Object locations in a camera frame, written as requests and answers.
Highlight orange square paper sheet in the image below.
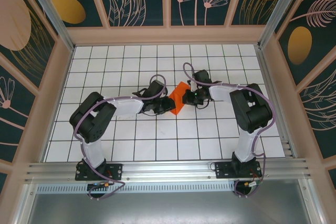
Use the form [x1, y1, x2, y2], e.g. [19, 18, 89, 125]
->
[169, 82, 190, 116]

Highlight grey metal panel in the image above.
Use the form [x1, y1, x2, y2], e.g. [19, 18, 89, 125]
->
[15, 182, 323, 224]

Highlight right gripper thin black cable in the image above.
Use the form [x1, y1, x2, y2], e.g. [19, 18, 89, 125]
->
[196, 99, 211, 110]

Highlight gripper thin black cable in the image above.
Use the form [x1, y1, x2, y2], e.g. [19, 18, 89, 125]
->
[196, 99, 211, 110]
[136, 110, 161, 117]

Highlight left gripper thin black cable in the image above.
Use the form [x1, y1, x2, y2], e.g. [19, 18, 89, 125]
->
[136, 110, 161, 117]

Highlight aluminium mounting rail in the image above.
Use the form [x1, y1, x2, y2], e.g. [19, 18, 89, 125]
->
[25, 157, 312, 183]

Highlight aluminium side rail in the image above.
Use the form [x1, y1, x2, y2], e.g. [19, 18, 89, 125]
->
[256, 44, 300, 159]

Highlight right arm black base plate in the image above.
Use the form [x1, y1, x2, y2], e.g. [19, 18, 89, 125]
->
[214, 161, 263, 180]

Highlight slotted grey cable duct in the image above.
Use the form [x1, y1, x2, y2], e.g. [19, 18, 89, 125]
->
[36, 184, 308, 194]

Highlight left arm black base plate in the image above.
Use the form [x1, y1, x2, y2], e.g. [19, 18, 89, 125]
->
[75, 163, 124, 182]

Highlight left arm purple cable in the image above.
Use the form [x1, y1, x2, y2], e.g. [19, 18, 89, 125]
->
[73, 73, 169, 201]

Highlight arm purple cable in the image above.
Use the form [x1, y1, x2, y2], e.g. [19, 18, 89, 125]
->
[73, 73, 169, 201]
[183, 62, 276, 199]

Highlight aluminium frame post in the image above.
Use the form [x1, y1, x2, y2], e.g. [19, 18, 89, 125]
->
[258, 0, 302, 49]
[22, 0, 76, 52]

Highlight left arm power connector wires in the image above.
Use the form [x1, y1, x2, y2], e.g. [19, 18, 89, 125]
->
[88, 180, 113, 190]

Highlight arm power connector wires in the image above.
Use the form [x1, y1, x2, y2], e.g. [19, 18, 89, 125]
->
[243, 179, 264, 189]
[88, 180, 113, 190]

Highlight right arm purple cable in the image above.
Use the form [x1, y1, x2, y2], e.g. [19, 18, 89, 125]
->
[183, 62, 276, 199]

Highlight right arm power connector wires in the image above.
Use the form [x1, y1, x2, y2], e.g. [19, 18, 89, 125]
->
[243, 179, 264, 189]

